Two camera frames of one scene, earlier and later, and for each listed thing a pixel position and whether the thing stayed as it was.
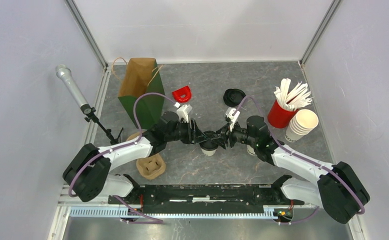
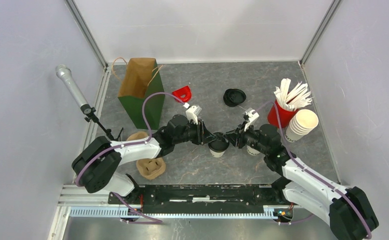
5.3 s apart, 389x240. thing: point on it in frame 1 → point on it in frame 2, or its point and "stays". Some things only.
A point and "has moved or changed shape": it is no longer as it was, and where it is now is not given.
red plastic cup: [278, 117] stays
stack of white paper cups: [303, 122] stays
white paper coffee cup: [250, 149] stays
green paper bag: [141, 75] stays
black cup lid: [208, 145] has moved or changed shape
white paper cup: [209, 153] → [217, 154]
